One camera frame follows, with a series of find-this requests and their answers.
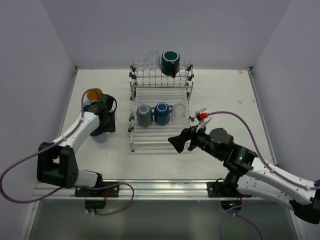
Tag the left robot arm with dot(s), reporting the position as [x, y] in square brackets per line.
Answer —
[57, 164]

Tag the dark green ceramic mug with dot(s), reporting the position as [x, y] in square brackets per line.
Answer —
[170, 63]

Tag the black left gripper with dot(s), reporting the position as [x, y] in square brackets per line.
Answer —
[110, 124]

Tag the aluminium frame rail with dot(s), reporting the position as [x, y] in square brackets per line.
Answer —
[156, 190]

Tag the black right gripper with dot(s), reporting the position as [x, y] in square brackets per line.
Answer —
[191, 139]

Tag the clear faceted glass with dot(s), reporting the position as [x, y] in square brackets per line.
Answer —
[179, 113]

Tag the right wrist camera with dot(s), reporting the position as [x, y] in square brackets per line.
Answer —
[203, 118]

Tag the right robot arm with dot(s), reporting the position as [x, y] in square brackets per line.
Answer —
[249, 176]

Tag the dark blue faceted mug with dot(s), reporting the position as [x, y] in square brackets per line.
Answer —
[162, 113]

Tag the blue butterfly ceramic mug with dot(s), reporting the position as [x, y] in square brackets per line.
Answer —
[92, 96]

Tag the grey faceted ceramic mug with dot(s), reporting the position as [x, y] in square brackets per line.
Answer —
[144, 115]

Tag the silver wire dish rack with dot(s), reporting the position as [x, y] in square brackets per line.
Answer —
[151, 87]

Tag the lilac plastic cup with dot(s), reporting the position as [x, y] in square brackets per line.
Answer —
[98, 137]

